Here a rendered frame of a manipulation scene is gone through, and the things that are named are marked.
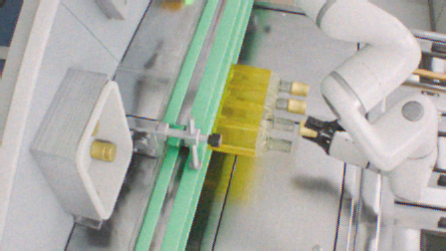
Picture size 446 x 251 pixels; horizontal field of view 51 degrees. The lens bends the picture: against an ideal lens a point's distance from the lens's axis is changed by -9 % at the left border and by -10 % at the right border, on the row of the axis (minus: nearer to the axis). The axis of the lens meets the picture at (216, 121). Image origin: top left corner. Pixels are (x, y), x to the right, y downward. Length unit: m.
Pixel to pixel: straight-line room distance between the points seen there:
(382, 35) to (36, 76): 0.53
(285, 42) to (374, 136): 0.84
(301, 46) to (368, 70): 0.83
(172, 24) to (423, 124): 0.63
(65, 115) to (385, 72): 0.50
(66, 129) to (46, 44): 0.14
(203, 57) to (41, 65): 0.45
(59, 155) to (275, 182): 0.63
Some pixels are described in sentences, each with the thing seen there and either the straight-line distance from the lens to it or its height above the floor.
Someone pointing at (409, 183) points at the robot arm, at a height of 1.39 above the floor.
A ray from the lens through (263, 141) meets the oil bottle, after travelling 1.13.
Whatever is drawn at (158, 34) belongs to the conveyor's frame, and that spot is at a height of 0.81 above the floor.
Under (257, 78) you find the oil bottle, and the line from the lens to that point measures 1.24.
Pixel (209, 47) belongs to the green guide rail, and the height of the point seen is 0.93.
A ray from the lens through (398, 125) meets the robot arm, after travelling 0.82.
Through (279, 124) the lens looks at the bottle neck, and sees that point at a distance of 1.18.
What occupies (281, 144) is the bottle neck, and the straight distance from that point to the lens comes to 1.14.
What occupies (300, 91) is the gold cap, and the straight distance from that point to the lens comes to 1.25.
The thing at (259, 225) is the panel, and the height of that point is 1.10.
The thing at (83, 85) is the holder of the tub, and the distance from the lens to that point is 0.86.
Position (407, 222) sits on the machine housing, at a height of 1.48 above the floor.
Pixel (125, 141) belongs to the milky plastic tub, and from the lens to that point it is 0.99.
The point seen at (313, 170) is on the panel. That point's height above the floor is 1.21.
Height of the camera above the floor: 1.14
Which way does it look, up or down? 9 degrees down
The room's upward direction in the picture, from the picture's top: 100 degrees clockwise
